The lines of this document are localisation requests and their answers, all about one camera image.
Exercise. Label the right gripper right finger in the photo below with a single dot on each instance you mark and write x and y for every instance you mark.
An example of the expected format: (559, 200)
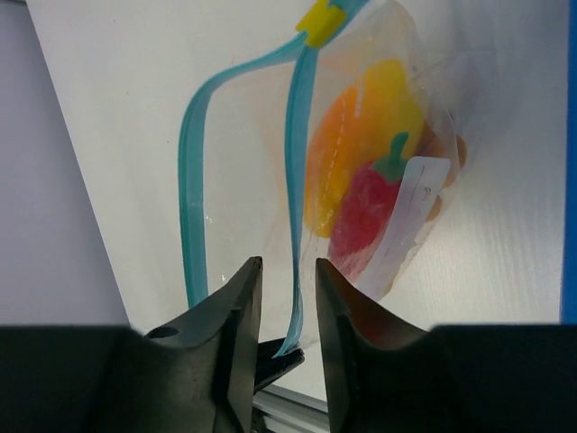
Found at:
(383, 374)

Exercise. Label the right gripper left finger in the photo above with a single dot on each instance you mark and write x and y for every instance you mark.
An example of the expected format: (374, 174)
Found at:
(193, 374)

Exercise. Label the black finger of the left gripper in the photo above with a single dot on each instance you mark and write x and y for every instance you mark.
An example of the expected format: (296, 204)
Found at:
(269, 367)

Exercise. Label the red chili pepper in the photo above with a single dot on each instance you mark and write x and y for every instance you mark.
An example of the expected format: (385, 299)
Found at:
(366, 209)

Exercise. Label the blue plastic tray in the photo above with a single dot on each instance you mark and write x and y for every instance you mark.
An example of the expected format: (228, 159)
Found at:
(568, 286)

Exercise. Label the clear zip top bag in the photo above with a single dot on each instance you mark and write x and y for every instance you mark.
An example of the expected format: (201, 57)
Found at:
(243, 144)

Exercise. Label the yellow mango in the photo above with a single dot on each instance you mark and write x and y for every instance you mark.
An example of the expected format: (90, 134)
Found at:
(357, 128)

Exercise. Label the yellow ginger root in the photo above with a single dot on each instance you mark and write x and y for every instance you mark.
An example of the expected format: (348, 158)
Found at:
(435, 150)

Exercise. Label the aluminium mounting rail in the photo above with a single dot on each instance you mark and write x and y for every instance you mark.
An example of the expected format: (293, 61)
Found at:
(283, 410)

